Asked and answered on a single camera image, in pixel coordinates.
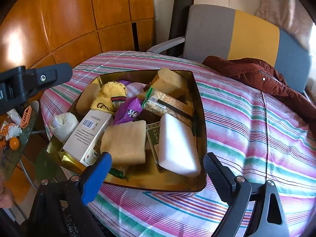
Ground white barcode carton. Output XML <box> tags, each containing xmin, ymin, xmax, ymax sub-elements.
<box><xmin>63</xmin><ymin>110</ymin><xmax>114</xmax><ymax>166</ymax></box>

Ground yellow knitted hat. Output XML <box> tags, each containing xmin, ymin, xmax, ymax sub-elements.
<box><xmin>90</xmin><ymin>81</ymin><xmax>127</xmax><ymax>115</ymax></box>

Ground cream towel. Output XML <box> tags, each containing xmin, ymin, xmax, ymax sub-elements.
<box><xmin>100</xmin><ymin>120</ymin><xmax>146</xmax><ymax>165</ymax></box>

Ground purple snack packet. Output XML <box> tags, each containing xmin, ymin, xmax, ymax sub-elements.
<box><xmin>114</xmin><ymin>96</ymin><xmax>142</xmax><ymax>125</ymax></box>

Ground pink striped sock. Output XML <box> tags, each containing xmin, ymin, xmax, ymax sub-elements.
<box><xmin>119</xmin><ymin>80</ymin><xmax>148</xmax><ymax>98</ymax></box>

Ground green tea box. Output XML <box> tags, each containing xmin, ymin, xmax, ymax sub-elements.
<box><xmin>146</xmin><ymin>122</ymin><xmax>163</xmax><ymax>172</ymax></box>

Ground speckled cracker package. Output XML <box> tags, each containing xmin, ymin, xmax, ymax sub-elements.
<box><xmin>142</xmin><ymin>87</ymin><xmax>194</xmax><ymax>128</ymax></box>

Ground yellow sponge block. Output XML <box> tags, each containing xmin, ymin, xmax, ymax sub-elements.
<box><xmin>150</xmin><ymin>68</ymin><xmax>189</xmax><ymax>99</ymax></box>

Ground orange plastic clip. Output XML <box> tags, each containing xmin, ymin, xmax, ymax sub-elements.
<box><xmin>20</xmin><ymin>105</ymin><xmax>32</xmax><ymax>129</ymax></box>

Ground orange fruit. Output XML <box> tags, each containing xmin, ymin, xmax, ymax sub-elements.
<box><xmin>9</xmin><ymin>137</ymin><xmax>20</xmax><ymax>151</ymax></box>

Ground wooden cabinet panels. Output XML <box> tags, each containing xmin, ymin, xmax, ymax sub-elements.
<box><xmin>1</xmin><ymin>0</ymin><xmax>155</xmax><ymax>71</ymax></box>

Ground dark red puffer jacket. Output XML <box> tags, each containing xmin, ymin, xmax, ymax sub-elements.
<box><xmin>202</xmin><ymin>56</ymin><xmax>316</xmax><ymax>132</ymax></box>

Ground grey yellow blue chair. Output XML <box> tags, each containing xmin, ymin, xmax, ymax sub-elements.
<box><xmin>148</xmin><ymin>4</ymin><xmax>312</xmax><ymax>93</ymax></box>

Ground black rolled mat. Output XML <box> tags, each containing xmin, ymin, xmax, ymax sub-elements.
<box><xmin>165</xmin><ymin>0</ymin><xmax>193</xmax><ymax>57</ymax></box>

